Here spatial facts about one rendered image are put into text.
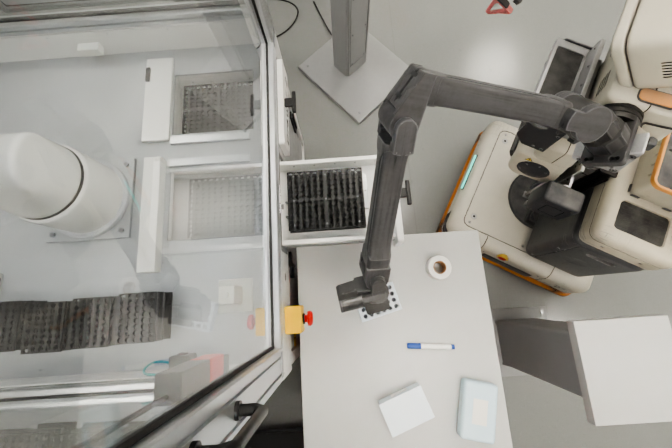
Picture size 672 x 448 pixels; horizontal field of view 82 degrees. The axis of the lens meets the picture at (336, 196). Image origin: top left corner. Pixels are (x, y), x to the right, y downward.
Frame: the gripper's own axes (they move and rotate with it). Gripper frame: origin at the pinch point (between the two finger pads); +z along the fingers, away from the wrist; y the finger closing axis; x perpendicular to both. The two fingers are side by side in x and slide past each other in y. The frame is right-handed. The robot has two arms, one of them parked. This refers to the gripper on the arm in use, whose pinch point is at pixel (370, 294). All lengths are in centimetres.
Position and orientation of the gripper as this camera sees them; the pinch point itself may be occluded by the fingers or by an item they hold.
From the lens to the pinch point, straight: 117.1
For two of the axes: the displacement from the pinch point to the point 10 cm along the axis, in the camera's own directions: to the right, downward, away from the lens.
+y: 2.8, 9.2, -2.6
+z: 0.0, 2.7, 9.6
